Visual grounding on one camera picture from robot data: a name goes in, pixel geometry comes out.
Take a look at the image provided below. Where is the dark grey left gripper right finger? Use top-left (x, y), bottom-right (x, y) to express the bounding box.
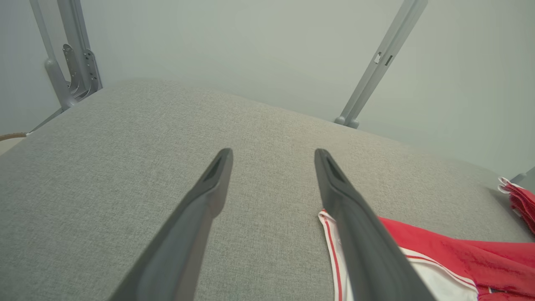
top-left (314, 148), bottom-right (437, 301)

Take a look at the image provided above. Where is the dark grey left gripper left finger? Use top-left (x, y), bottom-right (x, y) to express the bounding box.
top-left (110, 148), bottom-right (234, 301)

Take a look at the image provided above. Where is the red garment with white stripe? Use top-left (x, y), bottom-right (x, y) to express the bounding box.
top-left (497, 177), bottom-right (535, 235)

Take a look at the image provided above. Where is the red and white garment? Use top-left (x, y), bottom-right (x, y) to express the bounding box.
top-left (318, 209), bottom-right (535, 301)

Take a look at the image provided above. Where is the low grey metal bar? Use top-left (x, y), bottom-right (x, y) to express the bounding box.
top-left (29, 107), bottom-right (65, 133)

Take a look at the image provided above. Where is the double grey metal frame post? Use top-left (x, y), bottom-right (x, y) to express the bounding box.
top-left (334, 0), bottom-right (428, 129)

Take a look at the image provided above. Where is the metal hinge bracket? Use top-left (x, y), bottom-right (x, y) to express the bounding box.
top-left (63, 44), bottom-right (103, 100)

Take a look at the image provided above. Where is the thin grey metal frame post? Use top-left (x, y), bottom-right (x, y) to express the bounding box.
top-left (29, 0), bottom-right (78, 110)

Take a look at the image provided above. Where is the thick grey metal frame post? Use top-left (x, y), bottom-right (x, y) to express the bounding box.
top-left (56, 0), bottom-right (103, 94)

